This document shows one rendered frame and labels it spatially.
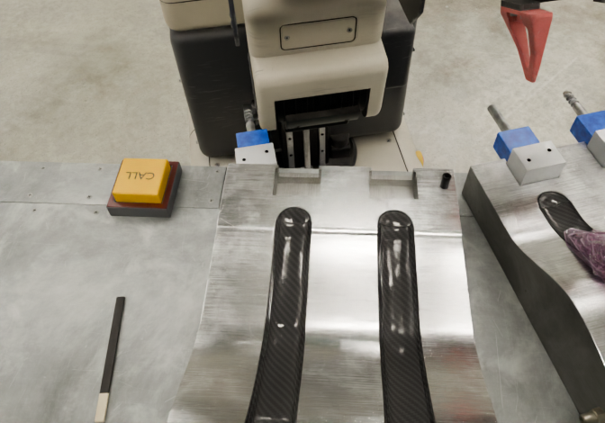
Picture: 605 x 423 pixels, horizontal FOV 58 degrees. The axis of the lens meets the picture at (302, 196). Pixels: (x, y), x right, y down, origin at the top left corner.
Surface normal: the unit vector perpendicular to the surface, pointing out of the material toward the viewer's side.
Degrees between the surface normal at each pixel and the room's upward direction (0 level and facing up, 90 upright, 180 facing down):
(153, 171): 0
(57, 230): 0
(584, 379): 90
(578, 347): 90
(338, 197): 0
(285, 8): 31
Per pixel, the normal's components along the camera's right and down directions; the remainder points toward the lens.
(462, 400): 0.00, -0.91
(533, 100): -0.04, -0.60
